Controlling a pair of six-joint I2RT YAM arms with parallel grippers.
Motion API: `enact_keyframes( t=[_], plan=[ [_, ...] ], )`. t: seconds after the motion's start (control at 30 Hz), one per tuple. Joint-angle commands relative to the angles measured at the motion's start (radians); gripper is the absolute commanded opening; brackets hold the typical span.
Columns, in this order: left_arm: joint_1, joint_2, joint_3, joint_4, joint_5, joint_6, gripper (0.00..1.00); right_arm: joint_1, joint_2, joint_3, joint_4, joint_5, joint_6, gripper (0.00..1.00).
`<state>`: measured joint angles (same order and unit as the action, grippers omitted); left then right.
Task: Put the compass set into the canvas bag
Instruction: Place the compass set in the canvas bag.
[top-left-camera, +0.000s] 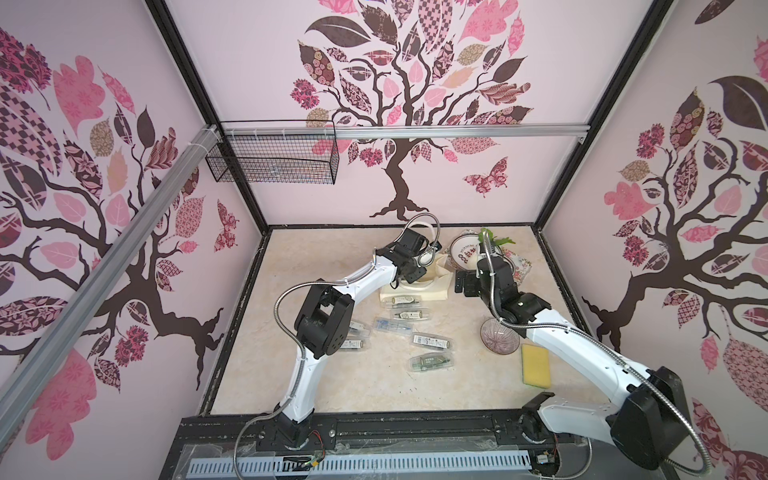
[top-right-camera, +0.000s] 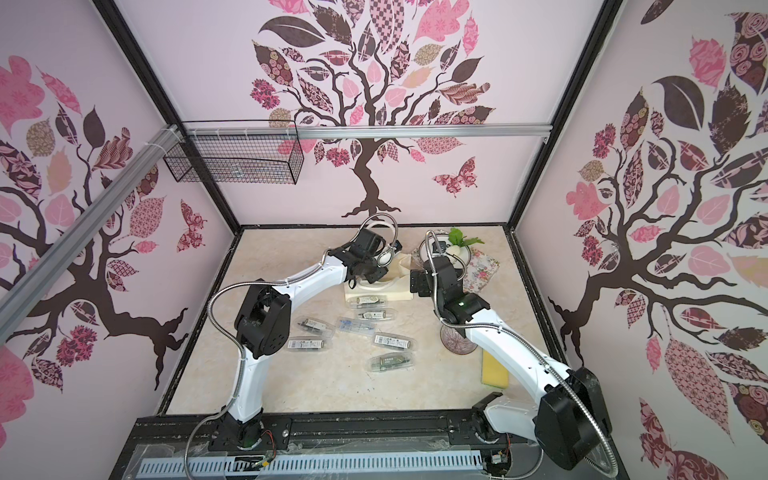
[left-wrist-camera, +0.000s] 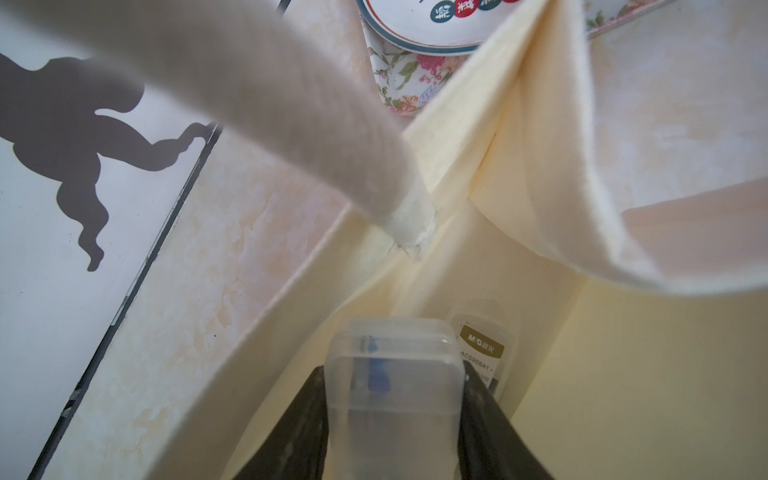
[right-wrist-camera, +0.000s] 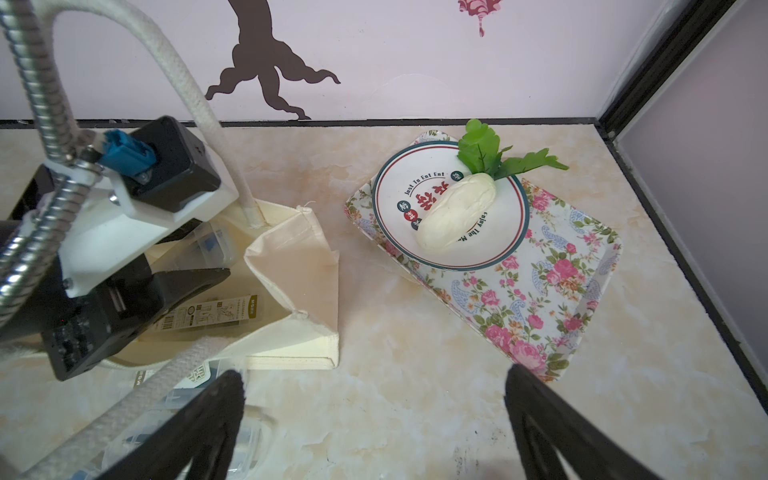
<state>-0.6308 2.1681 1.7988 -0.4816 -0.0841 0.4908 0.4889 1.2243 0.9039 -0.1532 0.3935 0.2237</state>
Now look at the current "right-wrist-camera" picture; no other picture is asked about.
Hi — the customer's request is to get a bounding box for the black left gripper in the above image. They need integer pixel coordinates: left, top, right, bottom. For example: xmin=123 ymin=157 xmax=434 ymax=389
xmin=1 ymin=164 xmax=230 ymax=381

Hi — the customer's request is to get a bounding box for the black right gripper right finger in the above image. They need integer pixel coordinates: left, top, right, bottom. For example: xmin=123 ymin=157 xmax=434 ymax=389
xmin=504 ymin=364 xmax=658 ymax=479

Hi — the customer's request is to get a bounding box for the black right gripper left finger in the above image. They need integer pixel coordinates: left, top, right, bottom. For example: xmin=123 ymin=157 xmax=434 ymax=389
xmin=100 ymin=370 xmax=245 ymax=479

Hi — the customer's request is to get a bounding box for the cream canvas tote bag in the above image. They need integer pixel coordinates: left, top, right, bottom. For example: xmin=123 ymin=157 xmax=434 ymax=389
xmin=0 ymin=0 xmax=341 ymax=480

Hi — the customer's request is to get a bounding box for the floral rectangular tray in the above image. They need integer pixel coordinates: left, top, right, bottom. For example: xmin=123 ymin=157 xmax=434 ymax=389
xmin=345 ymin=121 xmax=622 ymax=381

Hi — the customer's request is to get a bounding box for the white toy radish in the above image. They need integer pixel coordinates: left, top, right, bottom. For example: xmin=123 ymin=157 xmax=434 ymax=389
xmin=416 ymin=119 xmax=569 ymax=251

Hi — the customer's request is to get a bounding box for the white round plate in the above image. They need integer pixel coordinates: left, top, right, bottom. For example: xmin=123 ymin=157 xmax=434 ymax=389
xmin=371 ymin=141 xmax=530 ymax=271

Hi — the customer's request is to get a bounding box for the left metal conduit cable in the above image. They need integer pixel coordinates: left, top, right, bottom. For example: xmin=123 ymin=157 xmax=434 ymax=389
xmin=0 ymin=0 xmax=103 ymax=328

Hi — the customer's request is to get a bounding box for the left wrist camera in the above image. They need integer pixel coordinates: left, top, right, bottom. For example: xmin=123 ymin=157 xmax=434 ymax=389
xmin=57 ymin=116 xmax=238 ymax=298

